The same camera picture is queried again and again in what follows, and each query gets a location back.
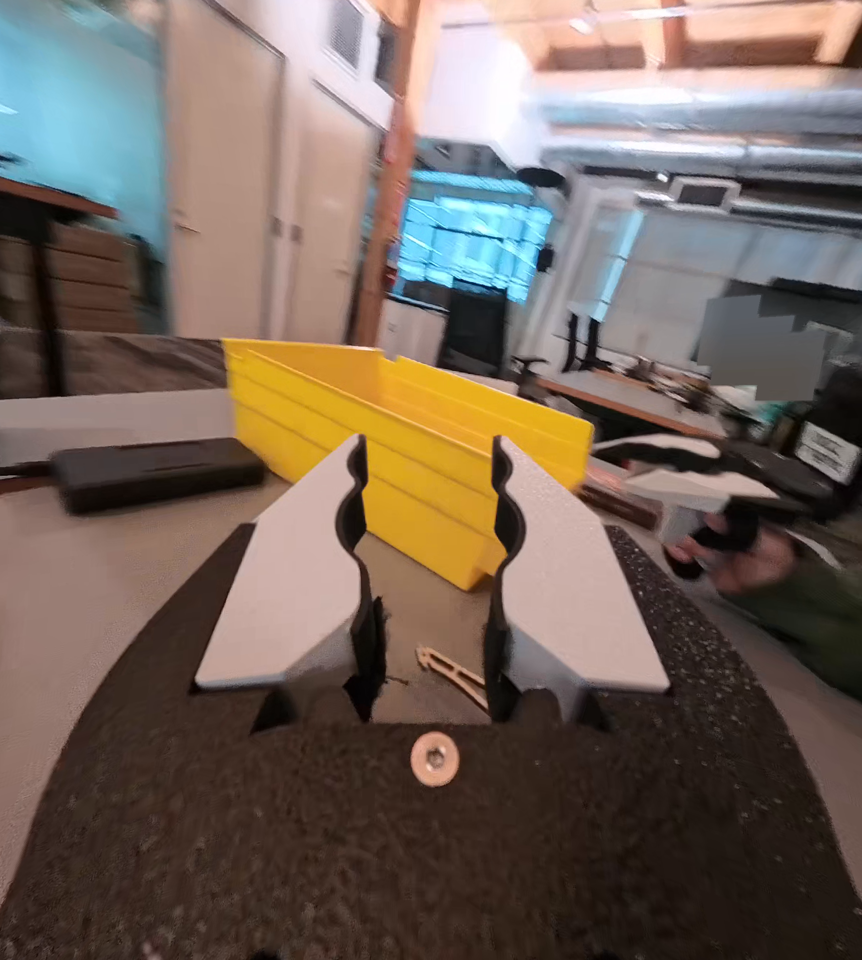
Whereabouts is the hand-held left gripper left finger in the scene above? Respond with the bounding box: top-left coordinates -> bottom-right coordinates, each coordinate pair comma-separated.
196,433 -> 388,721

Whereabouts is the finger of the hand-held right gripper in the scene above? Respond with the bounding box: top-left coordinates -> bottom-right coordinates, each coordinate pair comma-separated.
592,433 -> 724,465
624,466 -> 780,513

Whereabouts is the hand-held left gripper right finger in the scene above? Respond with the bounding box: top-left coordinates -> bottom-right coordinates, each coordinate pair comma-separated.
485,435 -> 670,723

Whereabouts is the distant wooden-edged desk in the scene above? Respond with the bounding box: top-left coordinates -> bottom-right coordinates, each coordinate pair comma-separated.
536,366 -> 726,442

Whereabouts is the person's right hand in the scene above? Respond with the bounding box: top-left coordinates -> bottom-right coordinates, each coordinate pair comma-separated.
663,517 -> 803,595

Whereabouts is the black video bar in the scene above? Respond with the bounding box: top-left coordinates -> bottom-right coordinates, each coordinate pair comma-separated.
770,276 -> 862,303

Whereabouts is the small wooden model part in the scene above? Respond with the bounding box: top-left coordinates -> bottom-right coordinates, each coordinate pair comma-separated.
416,643 -> 490,712

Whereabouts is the black flat power bank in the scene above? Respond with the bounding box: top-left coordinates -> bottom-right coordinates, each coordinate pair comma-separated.
52,437 -> 267,516

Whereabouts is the yellow plastic bin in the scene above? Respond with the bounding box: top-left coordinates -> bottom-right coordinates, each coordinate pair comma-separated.
222,337 -> 595,592

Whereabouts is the white air vent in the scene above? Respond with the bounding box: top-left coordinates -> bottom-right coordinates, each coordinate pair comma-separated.
665,174 -> 741,213

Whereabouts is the stack of cardboard boxes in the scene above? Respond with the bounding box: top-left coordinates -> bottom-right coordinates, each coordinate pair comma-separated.
0,223 -> 143,333

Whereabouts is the white door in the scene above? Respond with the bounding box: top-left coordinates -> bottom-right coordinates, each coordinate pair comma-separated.
167,0 -> 287,340
288,75 -> 385,345

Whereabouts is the wooden table with black legs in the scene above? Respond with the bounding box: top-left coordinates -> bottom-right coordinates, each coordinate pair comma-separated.
0,159 -> 121,397

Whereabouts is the narrow silver air duct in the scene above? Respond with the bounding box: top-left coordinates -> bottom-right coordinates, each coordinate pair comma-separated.
543,141 -> 862,187

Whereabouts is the silver ribbed air duct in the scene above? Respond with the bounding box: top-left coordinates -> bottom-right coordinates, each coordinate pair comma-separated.
534,66 -> 862,130

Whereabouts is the wooden post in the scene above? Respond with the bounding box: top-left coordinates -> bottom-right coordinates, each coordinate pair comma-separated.
352,0 -> 435,348

